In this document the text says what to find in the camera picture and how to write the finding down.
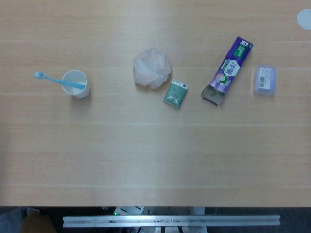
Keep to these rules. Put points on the white mesh bath sponge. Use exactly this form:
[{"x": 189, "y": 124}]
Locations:
[{"x": 151, "y": 69}]

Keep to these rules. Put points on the purple toothpaste box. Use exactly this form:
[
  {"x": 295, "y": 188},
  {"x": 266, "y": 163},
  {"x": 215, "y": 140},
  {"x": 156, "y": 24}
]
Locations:
[{"x": 230, "y": 67}]

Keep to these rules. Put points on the blue toothbrush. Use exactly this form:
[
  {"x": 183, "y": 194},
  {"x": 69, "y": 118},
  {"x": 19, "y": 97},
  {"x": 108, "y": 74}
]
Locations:
[{"x": 56, "y": 80}]

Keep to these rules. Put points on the white round table grommet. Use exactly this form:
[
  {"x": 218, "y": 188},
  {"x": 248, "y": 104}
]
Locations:
[{"x": 305, "y": 19}]

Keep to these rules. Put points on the orange box under table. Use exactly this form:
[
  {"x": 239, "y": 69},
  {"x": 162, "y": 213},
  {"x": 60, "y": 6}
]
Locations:
[{"x": 36, "y": 219}]

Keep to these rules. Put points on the aluminium profile rail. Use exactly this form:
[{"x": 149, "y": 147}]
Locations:
[{"x": 170, "y": 220}]

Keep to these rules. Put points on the white paper cup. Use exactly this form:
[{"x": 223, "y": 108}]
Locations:
[{"x": 77, "y": 88}]

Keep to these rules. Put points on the green tissue pack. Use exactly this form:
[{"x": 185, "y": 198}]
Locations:
[{"x": 175, "y": 93}]

